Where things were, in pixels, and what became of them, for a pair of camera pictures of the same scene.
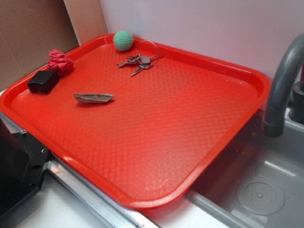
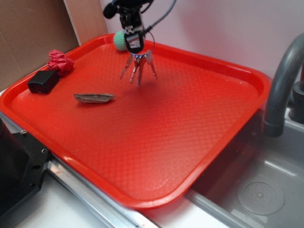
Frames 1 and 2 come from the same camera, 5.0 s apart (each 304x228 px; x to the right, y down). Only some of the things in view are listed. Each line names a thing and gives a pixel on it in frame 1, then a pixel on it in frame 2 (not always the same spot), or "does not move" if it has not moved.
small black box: [43, 81] does not move
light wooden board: [88, 19] does not move
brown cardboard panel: [29, 29] does not move
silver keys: [148, 54] to [139, 60]
